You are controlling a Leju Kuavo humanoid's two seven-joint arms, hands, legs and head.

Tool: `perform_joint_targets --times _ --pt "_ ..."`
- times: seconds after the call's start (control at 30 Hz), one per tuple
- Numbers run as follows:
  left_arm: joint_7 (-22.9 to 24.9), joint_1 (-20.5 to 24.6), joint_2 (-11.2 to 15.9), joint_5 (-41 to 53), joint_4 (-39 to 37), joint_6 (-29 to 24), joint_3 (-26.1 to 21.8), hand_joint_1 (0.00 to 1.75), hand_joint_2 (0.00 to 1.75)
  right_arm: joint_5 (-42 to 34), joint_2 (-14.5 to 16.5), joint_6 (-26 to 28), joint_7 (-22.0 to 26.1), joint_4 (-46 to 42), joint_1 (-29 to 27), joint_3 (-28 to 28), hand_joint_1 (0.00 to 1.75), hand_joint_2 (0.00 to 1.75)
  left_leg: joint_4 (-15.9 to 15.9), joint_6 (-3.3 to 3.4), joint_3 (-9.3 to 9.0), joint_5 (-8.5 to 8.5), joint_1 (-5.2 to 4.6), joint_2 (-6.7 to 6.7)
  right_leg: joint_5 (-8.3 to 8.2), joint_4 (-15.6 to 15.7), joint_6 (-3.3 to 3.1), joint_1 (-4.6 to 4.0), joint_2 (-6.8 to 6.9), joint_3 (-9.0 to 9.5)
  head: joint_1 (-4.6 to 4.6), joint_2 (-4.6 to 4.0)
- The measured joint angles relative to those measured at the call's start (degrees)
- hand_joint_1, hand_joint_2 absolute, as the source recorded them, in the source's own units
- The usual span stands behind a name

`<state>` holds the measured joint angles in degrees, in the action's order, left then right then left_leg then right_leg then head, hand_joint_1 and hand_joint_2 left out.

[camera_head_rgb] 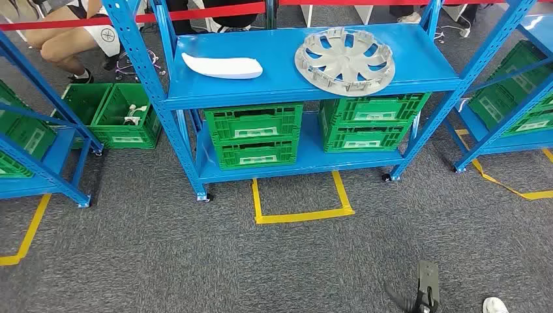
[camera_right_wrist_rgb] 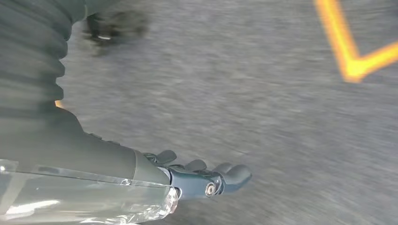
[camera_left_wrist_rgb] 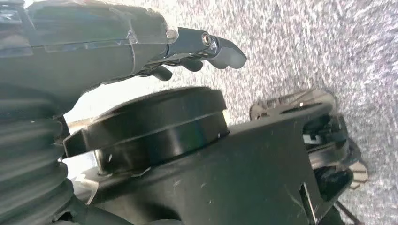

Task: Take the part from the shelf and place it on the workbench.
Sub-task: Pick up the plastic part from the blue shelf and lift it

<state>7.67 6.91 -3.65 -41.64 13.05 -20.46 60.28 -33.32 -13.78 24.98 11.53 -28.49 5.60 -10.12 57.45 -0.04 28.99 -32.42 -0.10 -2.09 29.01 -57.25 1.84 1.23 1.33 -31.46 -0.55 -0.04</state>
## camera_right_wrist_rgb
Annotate yellow floor tape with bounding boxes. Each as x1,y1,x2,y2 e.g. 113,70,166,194
314,0,398,84

